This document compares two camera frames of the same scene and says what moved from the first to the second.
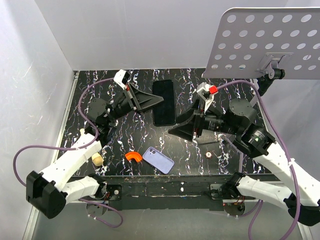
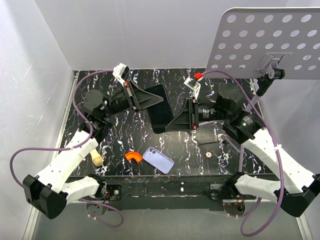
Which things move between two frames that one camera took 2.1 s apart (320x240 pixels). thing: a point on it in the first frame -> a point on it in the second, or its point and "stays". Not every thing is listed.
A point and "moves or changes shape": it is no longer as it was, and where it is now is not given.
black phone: [164, 114] moves or changes shape
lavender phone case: [158, 160] stays
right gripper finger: [184, 129] -> [182, 122]
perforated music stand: [265, 43] stays
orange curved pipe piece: [133, 155] stays
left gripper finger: [140, 99] stays
